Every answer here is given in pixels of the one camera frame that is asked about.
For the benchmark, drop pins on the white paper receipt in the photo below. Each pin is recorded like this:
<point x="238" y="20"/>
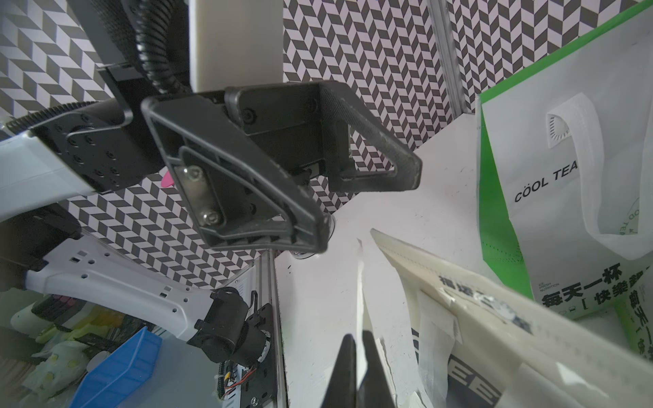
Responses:
<point x="363" y="325"/>

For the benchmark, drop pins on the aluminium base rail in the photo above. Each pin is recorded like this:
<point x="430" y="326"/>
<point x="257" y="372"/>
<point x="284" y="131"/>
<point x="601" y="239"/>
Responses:
<point x="264" y="384"/>

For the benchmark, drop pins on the green white tea bag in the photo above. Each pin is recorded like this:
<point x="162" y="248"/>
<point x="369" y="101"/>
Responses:
<point x="634" y="312"/>
<point x="565" y="172"/>

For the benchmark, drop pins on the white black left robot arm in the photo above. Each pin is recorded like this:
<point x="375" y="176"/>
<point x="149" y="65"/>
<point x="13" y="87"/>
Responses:
<point x="51" y="52"/>

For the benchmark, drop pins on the green white tea bag middle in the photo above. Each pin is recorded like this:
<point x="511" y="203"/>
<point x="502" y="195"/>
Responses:
<point x="565" y="172"/>

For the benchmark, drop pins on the green white tea bag right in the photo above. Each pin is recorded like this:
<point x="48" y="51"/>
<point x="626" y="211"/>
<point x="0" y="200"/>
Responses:
<point x="634" y="312"/>

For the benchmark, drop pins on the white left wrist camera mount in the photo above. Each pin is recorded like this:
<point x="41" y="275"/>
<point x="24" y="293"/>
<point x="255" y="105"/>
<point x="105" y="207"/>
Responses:
<point x="235" y="43"/>

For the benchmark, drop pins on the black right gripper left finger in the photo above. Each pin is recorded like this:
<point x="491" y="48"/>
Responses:
<point x="341" y="391"/>

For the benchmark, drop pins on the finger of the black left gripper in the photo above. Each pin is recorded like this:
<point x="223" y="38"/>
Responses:
<point x="237" y="196"/>
<point x="342" y="110"/>

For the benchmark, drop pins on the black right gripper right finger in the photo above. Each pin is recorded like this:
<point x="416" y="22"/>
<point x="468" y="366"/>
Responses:
<point x="374" y="390"/>

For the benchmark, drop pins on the blue plastic bin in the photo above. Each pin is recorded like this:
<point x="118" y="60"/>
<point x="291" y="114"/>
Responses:
<point x="121" y="373"/>

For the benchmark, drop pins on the navy and cream tote bag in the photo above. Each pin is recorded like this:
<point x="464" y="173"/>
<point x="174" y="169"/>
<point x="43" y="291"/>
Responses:
<point x="511" y="351"/>

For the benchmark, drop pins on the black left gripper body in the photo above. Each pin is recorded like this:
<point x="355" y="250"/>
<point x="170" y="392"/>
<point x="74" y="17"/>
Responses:
<point x="289" y="122"/>

